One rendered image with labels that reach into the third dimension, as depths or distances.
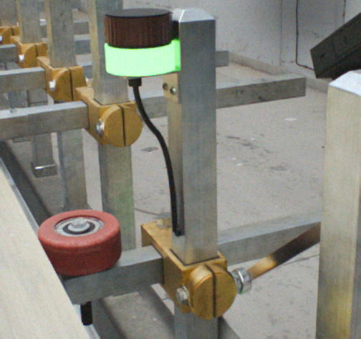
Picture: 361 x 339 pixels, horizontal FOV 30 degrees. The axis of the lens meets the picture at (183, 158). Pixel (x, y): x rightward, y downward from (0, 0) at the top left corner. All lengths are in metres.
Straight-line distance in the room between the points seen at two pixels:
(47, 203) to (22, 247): 0.61
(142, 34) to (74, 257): 0.22
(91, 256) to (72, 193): 0.51
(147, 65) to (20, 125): 0.33
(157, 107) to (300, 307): 1.42
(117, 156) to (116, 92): 0.08
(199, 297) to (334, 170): 0.28
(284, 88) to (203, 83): 0.41
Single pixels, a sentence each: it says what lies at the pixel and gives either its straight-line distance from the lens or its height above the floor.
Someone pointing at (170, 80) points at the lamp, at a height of 1.05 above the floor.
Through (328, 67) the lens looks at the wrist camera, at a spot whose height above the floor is 1.08.
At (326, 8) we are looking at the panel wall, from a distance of 4.79.
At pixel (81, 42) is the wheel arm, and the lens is 1.38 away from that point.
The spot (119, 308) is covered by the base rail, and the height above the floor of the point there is 0.70.
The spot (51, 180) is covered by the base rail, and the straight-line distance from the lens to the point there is 1.36.
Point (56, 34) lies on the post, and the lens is 1.07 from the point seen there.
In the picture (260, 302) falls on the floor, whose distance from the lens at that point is 2.25.
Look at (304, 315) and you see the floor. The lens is 2.19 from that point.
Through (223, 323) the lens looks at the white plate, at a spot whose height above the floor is 0.80.
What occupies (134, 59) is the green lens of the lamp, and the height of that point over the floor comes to 1.08.
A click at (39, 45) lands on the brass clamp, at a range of 1.29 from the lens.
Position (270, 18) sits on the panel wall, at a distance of 5.36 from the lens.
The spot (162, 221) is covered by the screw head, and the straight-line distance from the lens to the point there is 0.72.
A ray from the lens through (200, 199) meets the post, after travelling 0.63.
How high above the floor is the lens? 1.19
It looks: 20 degrees down
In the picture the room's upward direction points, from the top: 2 degrees counter-clockwise
